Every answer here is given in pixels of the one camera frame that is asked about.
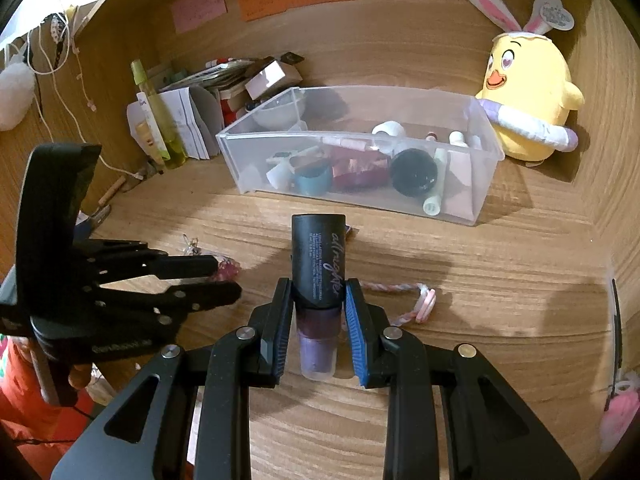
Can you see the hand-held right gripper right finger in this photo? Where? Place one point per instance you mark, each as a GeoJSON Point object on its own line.
{"type": "Point", "coordinates": [357, 340]}

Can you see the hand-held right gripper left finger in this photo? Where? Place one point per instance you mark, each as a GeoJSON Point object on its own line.
{"type": "Point", "coordinates": [285, 330]}

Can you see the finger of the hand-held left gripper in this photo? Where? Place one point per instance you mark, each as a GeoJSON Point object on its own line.
{"type": "Point", "coordinates": [210, 294]}
{"type": "Point", "coordinates": [190, 266]}

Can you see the black purple cosmetic bottle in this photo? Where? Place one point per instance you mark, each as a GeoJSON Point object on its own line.
{"type": "Point", "coordinates": [320, 260]}

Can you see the clear plastic storage bin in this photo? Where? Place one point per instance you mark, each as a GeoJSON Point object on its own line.
{"type": "Point", "coordinates": [350, 205]}

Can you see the red tea packet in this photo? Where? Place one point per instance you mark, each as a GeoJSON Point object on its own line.
{"type": "Point", "coordinates": [357, 170]}

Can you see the person's left hand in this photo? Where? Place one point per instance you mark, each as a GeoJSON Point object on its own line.
{"type": "Point", "coordinates": [80, 377]}

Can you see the small white bottle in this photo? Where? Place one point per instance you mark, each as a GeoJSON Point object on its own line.
{"type": "Point", "coordinates": [146, 137]}

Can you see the yellow-green spray bottle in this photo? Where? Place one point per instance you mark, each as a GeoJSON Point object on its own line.
{"type": "Point", "coordinates": [165, 125]}

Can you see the person's red clothing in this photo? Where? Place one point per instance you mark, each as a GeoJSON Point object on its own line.
{"type": "Point", "coordinates": [20, 410]}

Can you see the folded white papers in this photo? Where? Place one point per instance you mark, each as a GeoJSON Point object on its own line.
{"type": "Point", "coordinates": [190, 120]}

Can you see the teal tape roll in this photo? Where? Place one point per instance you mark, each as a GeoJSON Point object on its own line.
{"type": "Point", "coordinates": [311, 182]}

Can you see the red white container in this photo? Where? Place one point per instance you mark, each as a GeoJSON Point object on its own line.
{"type": "Point", "coordinates": [232, 110]}

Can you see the white cosmetic tube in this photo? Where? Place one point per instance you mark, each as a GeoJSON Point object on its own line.
{"type": "Point", "coordinates": [435, 190]}

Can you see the small round bowl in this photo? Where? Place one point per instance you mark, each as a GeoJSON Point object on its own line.
{"type": "Point", "coordinates": [277, 112]}

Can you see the white fluffy pompom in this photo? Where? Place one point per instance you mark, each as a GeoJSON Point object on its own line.
{"type": "Point", "coordinates": [15, 95]}

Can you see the pale pink box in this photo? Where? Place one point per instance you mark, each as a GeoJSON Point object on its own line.
{"type": "Point", "coordinates": [457, 185]}

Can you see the pink cosmetic tube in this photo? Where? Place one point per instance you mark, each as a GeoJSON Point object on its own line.
{"type": "Point", "coordinates": [345, 143]}

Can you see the white cardboard box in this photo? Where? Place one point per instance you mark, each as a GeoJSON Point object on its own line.
{"type": "Point", "coordinates": [270, 77]}

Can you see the red white marker pen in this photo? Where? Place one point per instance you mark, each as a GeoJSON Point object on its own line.
{"type": "Point", "coordinates": [222, 63]}

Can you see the white tape roll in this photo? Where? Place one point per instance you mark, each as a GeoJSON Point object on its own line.
{"type": "Point", "coordinates": [389, 128]}

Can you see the white capped bottle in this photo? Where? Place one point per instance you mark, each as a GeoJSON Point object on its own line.
{"type": "Point", "coordinates": [459, 139]}

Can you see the dark small box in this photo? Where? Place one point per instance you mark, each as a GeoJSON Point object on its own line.
{"type": "Point", "coordinates": [292, 58]}

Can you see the pink paper note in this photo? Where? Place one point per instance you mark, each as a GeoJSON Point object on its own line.
{"type": "Point", "coordinates": [200, 7]}

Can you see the yellow plush chick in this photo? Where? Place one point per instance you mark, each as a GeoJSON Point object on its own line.
{"type": "Point", "coordinates": [525, 80]}

